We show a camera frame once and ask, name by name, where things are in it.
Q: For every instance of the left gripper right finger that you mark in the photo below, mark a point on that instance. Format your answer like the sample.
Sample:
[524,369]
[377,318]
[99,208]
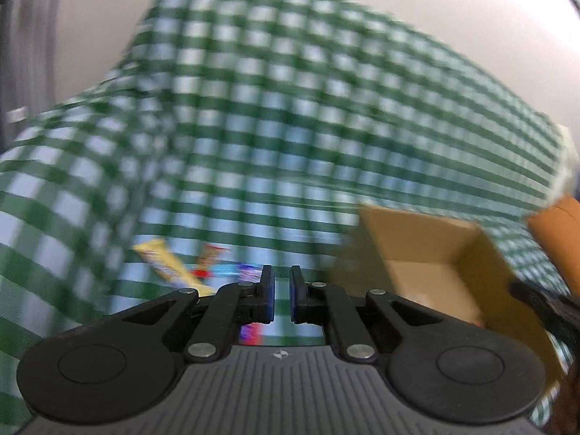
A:
[358,330]

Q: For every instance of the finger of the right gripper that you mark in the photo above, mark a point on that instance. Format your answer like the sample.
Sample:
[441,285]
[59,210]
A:
[559,314]

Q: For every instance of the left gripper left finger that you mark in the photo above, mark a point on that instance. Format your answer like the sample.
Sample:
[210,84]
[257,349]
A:
[182,323]

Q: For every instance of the yellow Alpenliebe candy bar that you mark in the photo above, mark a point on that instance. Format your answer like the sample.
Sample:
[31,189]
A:
[167,265]

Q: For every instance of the light blue candy wrapper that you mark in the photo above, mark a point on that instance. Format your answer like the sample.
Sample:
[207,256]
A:
[224,270]

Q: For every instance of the small red brown candy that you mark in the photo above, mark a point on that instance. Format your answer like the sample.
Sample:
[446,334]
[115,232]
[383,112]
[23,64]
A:
[209,255]

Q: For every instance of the orange cushion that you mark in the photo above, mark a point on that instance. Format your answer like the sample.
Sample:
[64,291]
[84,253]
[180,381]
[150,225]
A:
[557,230]

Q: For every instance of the cardboard box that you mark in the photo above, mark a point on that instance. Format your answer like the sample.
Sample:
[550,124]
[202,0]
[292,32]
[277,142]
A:
[446,264]

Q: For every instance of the green white checkered cloth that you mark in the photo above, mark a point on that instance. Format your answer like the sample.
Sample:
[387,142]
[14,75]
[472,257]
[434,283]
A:
[260,126]

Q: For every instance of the grey curtain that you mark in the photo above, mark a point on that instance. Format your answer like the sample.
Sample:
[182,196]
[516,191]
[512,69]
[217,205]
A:
[28,37]

